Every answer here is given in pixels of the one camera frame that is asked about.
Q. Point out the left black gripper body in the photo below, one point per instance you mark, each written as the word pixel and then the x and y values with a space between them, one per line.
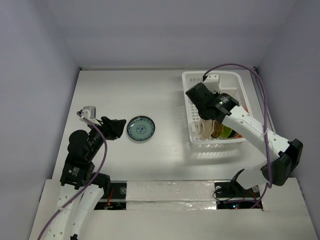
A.
pixel 103 126

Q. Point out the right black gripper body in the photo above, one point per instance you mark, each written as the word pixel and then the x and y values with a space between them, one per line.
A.
pixel 203 113

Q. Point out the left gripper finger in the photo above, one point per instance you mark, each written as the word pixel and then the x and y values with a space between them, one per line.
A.
pixel 119 124
pixel 115 134

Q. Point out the cream plate with flower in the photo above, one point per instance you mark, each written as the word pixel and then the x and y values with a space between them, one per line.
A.
pixel 208 132

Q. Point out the yellow brown patterned plate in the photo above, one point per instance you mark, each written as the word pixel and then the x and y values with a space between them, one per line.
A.
pixel 217 129

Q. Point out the lime green plate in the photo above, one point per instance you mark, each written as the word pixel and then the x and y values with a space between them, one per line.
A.
pixel 226 132

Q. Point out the blue patterned plate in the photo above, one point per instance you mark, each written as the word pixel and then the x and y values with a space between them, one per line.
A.
pixel 140 128

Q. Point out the black plate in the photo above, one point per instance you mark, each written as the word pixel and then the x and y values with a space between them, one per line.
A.
pixel 233 134

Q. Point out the orange plate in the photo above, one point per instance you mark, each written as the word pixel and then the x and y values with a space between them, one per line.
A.
pixel 239 136

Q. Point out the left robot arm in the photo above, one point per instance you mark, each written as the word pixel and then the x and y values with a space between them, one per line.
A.
pixel 82 185

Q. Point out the white plastic dish rack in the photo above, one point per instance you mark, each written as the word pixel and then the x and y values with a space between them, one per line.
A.
pixel 231 83

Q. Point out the silver foil tape strip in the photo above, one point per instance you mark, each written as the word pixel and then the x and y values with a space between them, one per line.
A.
pixel 170 195

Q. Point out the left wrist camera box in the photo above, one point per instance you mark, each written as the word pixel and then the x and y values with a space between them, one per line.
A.
pixel 88 113

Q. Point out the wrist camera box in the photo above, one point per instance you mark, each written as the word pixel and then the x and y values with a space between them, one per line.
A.
pixel 212 82
pixel 88 113

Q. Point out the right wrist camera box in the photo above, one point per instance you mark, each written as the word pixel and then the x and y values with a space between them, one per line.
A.
pixel 212 82

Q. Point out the aluminium rail at right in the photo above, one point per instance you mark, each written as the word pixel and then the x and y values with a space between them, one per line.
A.
pixel 258 89

